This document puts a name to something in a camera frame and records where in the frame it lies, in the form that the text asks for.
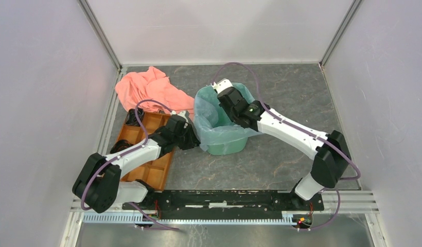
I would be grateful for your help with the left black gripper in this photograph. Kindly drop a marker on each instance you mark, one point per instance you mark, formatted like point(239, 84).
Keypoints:
point(193, 142)

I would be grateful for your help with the blue plastic trash bag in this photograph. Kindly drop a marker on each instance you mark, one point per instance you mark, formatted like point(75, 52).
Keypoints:
point(214, 122)

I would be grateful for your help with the green trash bin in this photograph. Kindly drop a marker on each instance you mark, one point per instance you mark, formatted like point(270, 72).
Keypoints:
point(228, 136)

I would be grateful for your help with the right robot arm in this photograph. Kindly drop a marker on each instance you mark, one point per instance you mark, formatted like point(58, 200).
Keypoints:
point(329, 152)

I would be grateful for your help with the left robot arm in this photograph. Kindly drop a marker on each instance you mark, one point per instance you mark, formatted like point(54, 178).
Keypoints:
point(99, 184)

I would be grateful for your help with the orange compartment tray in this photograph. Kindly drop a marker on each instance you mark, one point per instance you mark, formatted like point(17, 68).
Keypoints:
point(154, 173)

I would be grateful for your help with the black bag roll top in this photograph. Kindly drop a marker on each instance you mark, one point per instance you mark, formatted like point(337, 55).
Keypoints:
point(131, 119)

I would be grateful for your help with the black bag roll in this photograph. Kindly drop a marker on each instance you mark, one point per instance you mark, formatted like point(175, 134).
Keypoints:
point(131, 119)
point(120, 145)

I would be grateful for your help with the black bag roll left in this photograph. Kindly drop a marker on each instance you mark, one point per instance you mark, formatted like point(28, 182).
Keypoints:
point(120, 145)

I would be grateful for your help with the pink cloth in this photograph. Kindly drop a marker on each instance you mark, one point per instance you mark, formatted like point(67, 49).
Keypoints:
point(152, 84)

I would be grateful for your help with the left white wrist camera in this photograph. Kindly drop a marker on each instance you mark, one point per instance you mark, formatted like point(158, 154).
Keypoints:
point(185, 114)

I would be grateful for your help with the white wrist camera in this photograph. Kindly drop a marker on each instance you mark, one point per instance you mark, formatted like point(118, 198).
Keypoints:
point(185, 114)
point(222, 85)

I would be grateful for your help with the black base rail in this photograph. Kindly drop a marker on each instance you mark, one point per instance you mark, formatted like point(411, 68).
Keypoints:
point(227, 204)

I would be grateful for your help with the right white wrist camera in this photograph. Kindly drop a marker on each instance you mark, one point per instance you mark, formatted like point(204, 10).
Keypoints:
point(222, 85)

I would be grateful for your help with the white toothed cable duct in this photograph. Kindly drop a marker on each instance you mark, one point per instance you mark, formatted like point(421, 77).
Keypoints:
point(138, 218)

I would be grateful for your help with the left aluminium corner post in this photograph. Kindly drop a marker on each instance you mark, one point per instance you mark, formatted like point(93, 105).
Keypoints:
point(91, 17)

